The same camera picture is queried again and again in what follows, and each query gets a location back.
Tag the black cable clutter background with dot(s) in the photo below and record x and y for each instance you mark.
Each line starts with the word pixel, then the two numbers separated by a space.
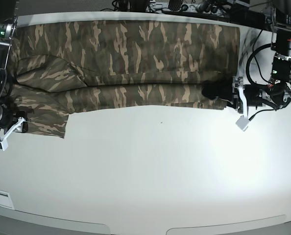
pixel 230 11

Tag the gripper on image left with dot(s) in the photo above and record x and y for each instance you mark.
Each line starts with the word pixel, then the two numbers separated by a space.
pixel 13 123

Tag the white label on table edge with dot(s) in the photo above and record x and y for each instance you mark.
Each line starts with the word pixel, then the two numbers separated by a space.
pixel 5 200

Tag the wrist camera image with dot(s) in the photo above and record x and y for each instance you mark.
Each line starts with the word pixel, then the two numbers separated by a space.
pixel 3 145
pixel 243 123

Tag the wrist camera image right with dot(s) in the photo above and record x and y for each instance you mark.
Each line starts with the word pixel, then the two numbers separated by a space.
pixel 243 123

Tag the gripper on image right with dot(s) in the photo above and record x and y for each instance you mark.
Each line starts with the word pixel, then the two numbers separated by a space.
pixel 233 92

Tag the white power strip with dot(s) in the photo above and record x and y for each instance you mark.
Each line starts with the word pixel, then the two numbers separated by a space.
pixel 192 8

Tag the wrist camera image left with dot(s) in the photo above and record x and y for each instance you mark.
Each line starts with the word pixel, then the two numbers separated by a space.
pixel 3 145

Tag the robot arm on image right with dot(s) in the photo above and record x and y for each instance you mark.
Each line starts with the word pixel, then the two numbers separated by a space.
pixel 276 93

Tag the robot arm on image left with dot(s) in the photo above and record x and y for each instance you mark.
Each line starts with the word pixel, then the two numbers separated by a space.
pixel 7 29

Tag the camouflage T-shirt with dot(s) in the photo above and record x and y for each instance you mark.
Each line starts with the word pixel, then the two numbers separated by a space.
pixel 64 68

